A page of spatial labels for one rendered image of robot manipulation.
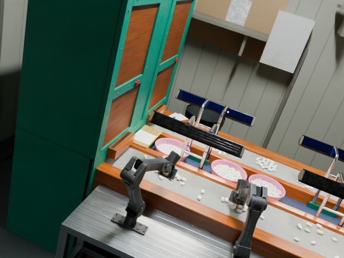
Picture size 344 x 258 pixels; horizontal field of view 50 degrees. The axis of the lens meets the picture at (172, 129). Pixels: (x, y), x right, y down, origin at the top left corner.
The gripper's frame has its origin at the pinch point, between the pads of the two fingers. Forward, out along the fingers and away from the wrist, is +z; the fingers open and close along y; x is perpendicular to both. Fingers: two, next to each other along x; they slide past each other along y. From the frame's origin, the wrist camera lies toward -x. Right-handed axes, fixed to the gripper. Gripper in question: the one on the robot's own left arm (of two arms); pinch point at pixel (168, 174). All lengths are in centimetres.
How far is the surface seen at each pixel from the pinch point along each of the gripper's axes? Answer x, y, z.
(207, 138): -29.3, -13.2, 0.1
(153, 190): 12.4, 4.1, -0.6
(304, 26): -198, -49, 101
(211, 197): 0.8, -28.2, 16.8
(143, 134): -26, 36, 42
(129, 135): -16.3, 37.8, 18.4
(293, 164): -60, -78, 83
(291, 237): 5, -80, 12
